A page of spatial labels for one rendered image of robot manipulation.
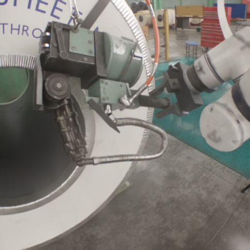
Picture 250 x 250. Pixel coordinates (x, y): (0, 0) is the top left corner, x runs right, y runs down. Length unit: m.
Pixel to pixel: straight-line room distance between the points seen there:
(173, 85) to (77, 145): 0.28
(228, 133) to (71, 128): 0.32
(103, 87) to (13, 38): 0.27
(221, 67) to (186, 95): 0.12
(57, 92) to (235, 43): 0.39
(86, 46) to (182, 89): 0.27
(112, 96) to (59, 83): 0.12
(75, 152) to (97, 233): 0.83
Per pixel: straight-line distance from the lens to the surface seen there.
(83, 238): 1.21
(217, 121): 0.29
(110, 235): 1.18
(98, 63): 0.42
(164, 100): 0.57
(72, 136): 0.42
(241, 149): 1.77
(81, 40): 0.44
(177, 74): 0.51
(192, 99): 0.47
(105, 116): 0.39
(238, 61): 0.43
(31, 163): 0.94
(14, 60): 0.52
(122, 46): 0.45
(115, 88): 0.43
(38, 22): 0.53
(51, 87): 0.39
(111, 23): 0.62
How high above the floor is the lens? 1.08
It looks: 34 degrees down
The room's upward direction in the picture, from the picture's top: 7 degrees counter-clockwise
